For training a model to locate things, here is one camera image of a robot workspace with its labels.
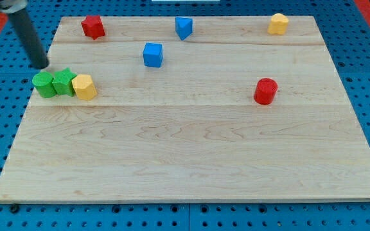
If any blue triangle block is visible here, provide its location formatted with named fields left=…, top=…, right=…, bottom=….
left=175, top=17, right=193, bottom=40

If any wooden board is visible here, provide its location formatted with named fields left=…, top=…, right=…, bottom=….
left=0, top=16, right=370, bottom=204

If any blue cube block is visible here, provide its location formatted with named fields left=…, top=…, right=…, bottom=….
left=143, top=42, right=163, bottom=68

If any red cylinder block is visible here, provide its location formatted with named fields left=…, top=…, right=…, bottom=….
left=253, top=78, right=278, bottom=105

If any yellow hexagon block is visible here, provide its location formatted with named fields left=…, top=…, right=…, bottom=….
left=71, top=74, right=98, bottom=101

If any green star block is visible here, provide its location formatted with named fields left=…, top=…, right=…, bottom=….
left=52, top=67, right=76, bottom=97

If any red star block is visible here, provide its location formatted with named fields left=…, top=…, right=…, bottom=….
left=81, top=15, right=105, bottom=40

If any yellow heart block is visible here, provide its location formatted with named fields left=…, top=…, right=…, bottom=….
left=267, top=13, right=290, bottom=35

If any green cylinder block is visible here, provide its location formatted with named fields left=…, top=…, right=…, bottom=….
left=32, top=71, right=57, bottom=98

